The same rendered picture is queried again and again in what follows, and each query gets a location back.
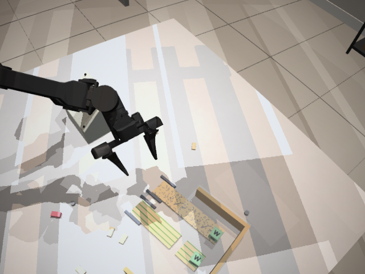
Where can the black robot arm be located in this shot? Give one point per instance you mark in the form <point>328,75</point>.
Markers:
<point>84,95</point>

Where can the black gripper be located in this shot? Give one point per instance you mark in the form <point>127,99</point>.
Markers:
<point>104,150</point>

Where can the tan speckled strip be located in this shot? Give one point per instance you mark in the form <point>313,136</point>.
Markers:
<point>172,198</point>

